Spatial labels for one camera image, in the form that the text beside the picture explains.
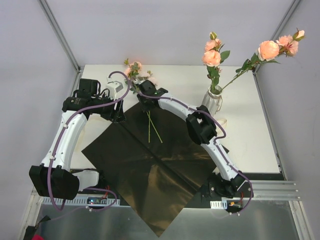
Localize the aluminium corner post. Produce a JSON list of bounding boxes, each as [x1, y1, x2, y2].
[[251, 0, 303, 74], [37, 0, 81, 73]]

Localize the white ribbed ceramic vase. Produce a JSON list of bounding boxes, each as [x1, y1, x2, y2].
[[202, 85, 223, 117]]

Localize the cream ribbon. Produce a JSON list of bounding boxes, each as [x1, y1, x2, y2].
[[217, 118, 228, 129]]

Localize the artificial rose stem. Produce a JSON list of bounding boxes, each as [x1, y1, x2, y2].
[[202, 31, 231, 95], [124, 58, 163, 144], [138, 69, 158, 144], [221, 28, 306, 91]]

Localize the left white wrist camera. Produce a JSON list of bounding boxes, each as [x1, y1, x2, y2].
[[105, 81, 124, 100]]

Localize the white cable duct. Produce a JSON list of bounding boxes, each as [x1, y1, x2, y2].
[[42, 196, 121, 207], [210, 200, 228, 210]]

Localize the left white cable duct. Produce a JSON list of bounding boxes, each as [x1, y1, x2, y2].
[[42, 196, 121, 207]]

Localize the right aluminium corner post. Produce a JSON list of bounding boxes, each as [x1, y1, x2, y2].
[[251, 0, 303, 74]]

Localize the left aluminium corner post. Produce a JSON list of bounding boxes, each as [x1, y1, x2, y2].
[[37, 0, 81, 73]]

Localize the aluminium frame rail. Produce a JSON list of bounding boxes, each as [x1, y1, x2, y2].
[[31, 179, 301, 201]]

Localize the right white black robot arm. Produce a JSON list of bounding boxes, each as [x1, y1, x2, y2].
[[137, 80, 246, 199]]

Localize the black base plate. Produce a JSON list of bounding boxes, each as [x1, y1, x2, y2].
[[88, 165, 237, 217]]

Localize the black wrapping paper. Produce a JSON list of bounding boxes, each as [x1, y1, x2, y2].
[[82, 104, 216, 236]]

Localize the right white cable duct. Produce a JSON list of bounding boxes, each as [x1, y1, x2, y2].
[[210, 200, 228, 210]]

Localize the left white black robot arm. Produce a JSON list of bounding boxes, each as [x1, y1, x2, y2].
[[29, 78, 126, 200]]

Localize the black and red strap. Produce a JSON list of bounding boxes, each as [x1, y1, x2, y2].
[[18, 215, 52, 240]]

